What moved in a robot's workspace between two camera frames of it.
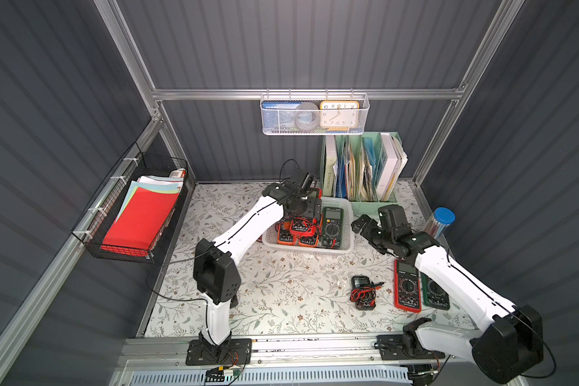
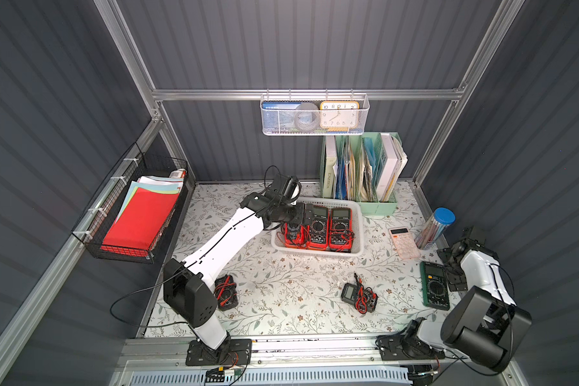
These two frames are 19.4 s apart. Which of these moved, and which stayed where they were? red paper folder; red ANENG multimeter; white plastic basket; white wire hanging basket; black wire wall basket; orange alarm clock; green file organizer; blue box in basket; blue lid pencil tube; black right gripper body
Moved: white plastic basket; red ANENG multimeter; black right gripper body
Stayed: blue lid pencil tube; red paper folder; blue box in basket; green file organizer; black wire wall basket; orange alarm clock; white wire hanging basket
